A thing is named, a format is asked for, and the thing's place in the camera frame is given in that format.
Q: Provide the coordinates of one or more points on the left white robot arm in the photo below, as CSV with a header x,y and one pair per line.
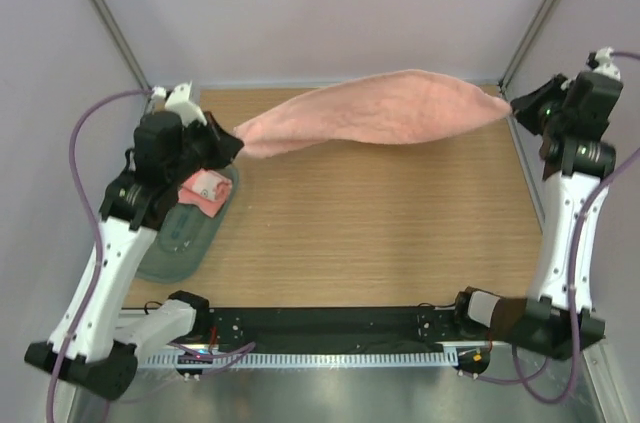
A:
x,y
87,348

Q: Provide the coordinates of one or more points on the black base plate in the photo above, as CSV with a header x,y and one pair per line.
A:
x,y
272,327

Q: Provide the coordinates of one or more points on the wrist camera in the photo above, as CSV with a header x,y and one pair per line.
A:
x,y
602,62
183,100

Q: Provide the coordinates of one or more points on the white slotted cable duct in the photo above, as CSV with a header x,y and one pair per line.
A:
x,y
174,359

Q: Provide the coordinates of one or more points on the clear glass tray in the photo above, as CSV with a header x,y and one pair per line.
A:
x,y
185,237

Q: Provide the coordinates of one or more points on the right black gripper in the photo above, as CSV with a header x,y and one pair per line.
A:
x,y
524,108

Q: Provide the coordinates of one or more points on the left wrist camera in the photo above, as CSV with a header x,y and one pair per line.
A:
x,y
183,100

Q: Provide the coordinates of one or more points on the right aluminium frame post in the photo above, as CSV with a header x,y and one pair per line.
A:
x,y
536,25

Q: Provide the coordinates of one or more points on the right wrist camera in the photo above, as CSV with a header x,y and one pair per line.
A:
x,y
602,62

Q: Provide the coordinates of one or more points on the plain pink towel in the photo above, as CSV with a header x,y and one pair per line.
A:
x,y
398,108

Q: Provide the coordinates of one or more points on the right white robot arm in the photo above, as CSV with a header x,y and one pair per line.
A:
x,y
554,318

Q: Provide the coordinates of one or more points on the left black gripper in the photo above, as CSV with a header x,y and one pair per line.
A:
x,y
226,146

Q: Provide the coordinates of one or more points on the pink bunny towel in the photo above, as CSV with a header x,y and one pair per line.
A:
x,y
207,190

